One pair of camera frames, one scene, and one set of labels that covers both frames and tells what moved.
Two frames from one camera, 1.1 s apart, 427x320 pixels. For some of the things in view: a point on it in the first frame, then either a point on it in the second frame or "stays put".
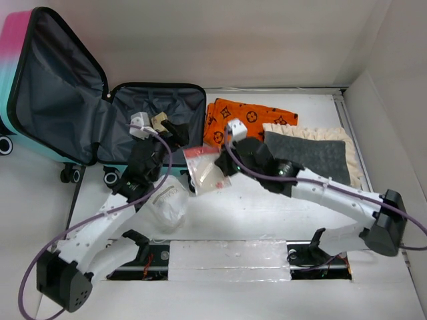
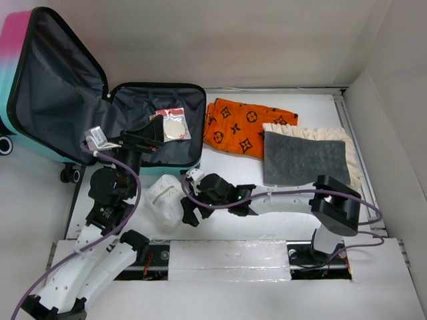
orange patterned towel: x=220 y=112 stays put
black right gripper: x=225 y=164 -> x=189 y=215
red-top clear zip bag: x=204 y=173 -> x=175 y=125
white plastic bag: x=168 y=205 stays put
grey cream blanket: x=325 y=151 stays put
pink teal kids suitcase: x=55 y=103 stays put
